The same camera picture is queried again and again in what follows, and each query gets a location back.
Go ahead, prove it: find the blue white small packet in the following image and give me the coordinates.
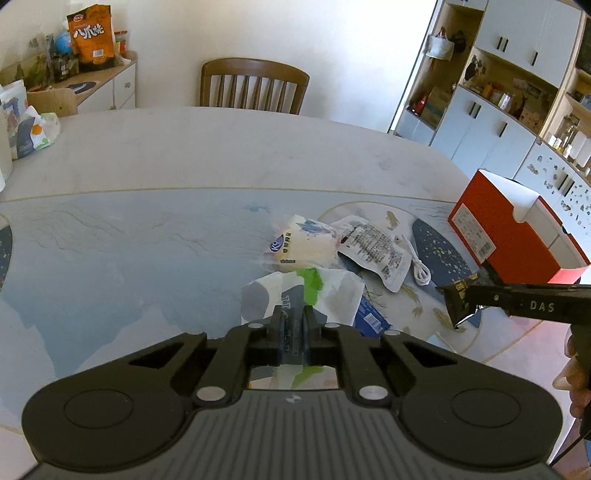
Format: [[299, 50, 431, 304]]
[[353, 296, 391, 338]]

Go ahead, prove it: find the white green grey tissue pack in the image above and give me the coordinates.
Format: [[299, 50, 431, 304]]
[[240, 267, 365, 390]]

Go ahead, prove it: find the white printed snack pouch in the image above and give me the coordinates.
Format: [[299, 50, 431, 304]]
[[331, 215, 412, 293]]

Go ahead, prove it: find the blueberry bread clear package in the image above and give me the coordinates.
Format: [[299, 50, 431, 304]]
[[263, 215, 341, 272]]

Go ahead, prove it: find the white usb cable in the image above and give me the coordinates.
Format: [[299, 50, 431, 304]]
[[393, 233, 433, 286]]

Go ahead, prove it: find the black gold snack packet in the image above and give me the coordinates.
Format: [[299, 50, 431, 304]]
[[436, 273, 483, 330]]

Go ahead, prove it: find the person's right hand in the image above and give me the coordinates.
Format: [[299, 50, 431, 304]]
[[552, 327, 590, 439]]

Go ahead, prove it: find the red and white cardboard box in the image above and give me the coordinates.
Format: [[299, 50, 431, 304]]
[[449, 169, 590, 284]]

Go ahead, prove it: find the patterned blue table mat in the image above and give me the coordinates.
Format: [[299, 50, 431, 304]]
[[0, 187, 546, 434]]

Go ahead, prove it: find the brown wooden chair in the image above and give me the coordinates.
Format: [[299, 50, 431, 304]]
[[198, 57, 310, 115]]

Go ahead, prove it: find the hanging tote bag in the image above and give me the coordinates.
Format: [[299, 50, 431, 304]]
[[425, 27, 455, 61]]

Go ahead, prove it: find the white sideboard cabinet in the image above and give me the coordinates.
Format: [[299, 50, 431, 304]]
[[27, 51, 137, 117]]

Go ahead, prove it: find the colourful tissue pack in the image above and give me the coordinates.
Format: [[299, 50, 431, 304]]
[[16, 105, 61, 159]]

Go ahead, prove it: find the orange snack bag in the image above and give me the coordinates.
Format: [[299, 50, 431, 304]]
[[66, 4, 115, 72]]

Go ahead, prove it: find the globe ornament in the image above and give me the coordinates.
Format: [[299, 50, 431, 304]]
[[54, 30, 73, 56]]

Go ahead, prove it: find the white wall cabinet unit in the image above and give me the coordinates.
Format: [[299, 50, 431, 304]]
[[392, 1, 590, 243]]

